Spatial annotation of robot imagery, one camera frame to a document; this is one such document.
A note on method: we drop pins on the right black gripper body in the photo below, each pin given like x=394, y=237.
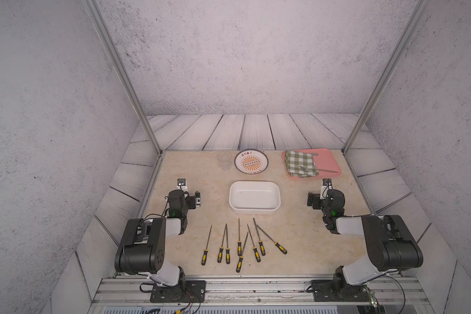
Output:
x=318, y=203

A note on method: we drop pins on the green checkered cloth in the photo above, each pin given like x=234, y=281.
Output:
x=300, y=164

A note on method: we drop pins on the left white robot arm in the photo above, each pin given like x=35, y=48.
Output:
x=142, y=247

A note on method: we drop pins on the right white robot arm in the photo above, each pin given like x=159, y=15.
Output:
x=390, y=247

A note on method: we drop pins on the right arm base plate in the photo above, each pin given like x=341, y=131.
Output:
x=330, y=291

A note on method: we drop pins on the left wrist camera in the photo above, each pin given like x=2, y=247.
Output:
x=182, y=185

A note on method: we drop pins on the pink plastic tray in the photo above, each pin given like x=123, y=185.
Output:
x=323, y=159

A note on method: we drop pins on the white rectangular storage box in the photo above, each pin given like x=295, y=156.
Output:
x=254, y=197

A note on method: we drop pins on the metal utensil on tray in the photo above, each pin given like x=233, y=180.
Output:
x=325, y=170

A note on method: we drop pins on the right aluminium frame post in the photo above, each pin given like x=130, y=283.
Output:
x=396, y=54

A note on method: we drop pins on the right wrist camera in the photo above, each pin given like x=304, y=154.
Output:
x=326, y=184

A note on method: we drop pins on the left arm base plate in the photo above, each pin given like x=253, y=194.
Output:
x=185, y=292

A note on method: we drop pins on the left aluminium frame post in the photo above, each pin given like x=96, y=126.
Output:
x=112, y=53

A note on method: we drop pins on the aluminium front rail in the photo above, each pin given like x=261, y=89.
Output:
x=259, y=294

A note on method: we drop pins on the clear plastic cup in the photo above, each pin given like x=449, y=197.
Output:
x=224, y=160

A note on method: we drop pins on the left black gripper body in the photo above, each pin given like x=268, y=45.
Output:
x=190, y=203

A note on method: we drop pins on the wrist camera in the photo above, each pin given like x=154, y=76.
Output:
x=182, y=185
x=326, y=184

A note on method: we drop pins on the aluminium frame post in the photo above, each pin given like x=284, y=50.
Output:
x=112, y=53
x=396, y=54

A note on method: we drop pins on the round orange patterned plate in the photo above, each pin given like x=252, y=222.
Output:
x=251, y=162

